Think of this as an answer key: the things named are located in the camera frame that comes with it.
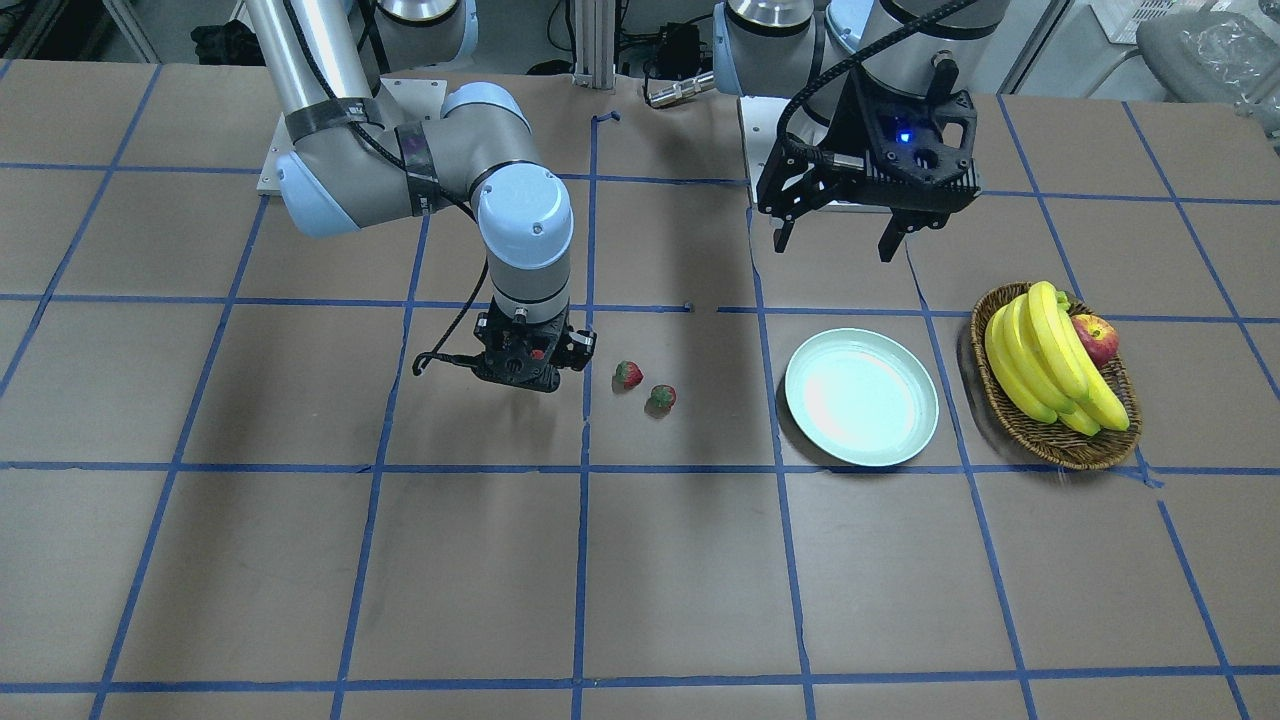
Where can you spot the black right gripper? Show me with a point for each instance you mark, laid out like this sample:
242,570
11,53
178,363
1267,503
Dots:
578,346

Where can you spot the red yellow apple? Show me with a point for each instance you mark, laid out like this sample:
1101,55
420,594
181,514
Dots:
1099,339

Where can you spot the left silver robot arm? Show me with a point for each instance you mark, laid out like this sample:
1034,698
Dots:
802,50

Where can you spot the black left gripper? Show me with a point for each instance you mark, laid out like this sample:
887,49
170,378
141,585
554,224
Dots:
851,126

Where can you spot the aluminium frame post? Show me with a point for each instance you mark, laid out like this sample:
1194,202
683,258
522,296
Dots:
594,44

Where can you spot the yellow banana bunch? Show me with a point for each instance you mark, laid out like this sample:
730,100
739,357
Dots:
1036,357

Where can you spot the pale green plate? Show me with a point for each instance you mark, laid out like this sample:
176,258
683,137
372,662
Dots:
861,397

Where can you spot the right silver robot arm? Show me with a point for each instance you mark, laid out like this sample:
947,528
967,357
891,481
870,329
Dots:
357,157

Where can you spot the woven wicker basket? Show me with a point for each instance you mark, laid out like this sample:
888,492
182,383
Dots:
1003,424

